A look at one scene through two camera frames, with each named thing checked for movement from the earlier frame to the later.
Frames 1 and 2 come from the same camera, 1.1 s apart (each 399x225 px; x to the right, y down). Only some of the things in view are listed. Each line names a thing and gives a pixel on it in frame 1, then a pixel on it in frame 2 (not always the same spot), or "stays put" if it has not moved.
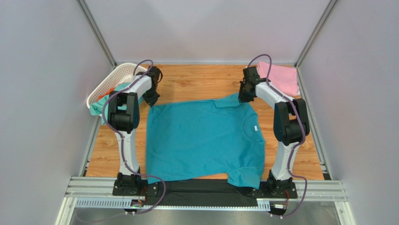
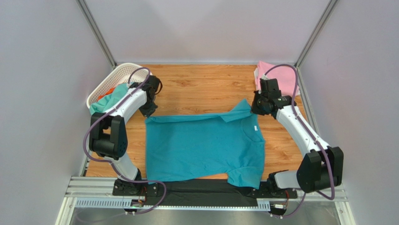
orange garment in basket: x=100 y=97 stays put
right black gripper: x=245 y=94 → x=257 y=106
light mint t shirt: x=101 y=106 stays put
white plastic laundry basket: x=123 y=73 stays put
